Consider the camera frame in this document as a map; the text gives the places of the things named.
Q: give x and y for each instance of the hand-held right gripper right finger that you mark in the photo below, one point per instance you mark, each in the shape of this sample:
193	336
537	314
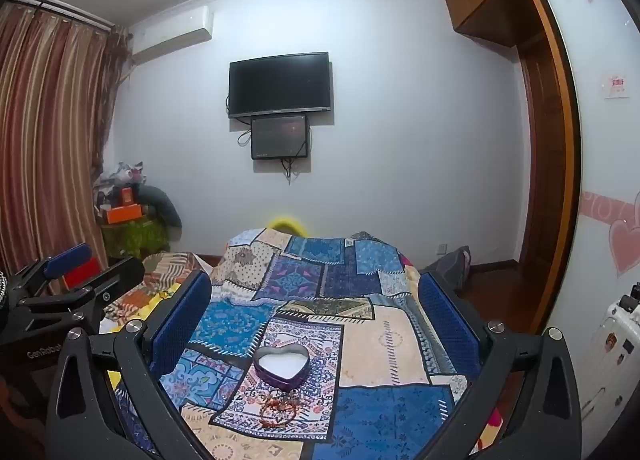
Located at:
450	321

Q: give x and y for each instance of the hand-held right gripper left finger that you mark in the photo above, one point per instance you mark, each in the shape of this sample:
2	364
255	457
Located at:
180	321

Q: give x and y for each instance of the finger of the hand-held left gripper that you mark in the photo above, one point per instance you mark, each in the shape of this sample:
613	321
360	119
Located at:
67	258
116	274

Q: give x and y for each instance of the purple heart-shaped tin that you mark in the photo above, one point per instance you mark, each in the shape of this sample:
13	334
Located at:
280	375

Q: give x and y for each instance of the red box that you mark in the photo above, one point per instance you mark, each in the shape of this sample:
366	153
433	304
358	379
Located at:
82	274

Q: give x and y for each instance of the green patterned cabinet cover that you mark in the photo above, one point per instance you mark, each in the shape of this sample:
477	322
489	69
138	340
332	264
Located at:
132	240

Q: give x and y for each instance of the grey bag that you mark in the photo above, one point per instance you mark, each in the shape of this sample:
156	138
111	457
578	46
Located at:
450	267

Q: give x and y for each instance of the orange box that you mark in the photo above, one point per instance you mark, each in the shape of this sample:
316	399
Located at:
120	214

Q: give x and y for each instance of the white plush toy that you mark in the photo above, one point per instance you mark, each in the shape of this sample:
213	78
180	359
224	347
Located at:
122	173

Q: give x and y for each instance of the patchwork blanket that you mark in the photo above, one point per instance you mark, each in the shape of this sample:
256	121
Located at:
350	340

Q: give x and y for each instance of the striped brown curtain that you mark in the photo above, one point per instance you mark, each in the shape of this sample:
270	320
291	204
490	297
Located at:
45	139

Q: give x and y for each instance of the yellow round object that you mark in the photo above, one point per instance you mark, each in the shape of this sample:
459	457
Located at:
286	223

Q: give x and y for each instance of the wooden door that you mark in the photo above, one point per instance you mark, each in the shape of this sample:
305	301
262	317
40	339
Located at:
542	164

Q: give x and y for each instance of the white air conditioner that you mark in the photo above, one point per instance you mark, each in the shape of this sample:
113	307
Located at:
170	34

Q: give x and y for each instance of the wall socket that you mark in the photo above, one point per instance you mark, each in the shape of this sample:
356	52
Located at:
441	248

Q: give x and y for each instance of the pink heart wall decal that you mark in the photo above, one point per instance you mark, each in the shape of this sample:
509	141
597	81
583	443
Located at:
625	245

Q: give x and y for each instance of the small black wall monitor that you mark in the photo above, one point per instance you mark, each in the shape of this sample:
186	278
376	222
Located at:
279	137

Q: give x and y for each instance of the large black wall television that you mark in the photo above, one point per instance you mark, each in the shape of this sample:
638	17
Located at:
280	84

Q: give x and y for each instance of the curtain rail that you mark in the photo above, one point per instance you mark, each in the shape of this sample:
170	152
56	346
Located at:
65	7

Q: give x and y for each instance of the red and white wall sticker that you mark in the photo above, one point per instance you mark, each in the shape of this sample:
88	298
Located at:
616	87

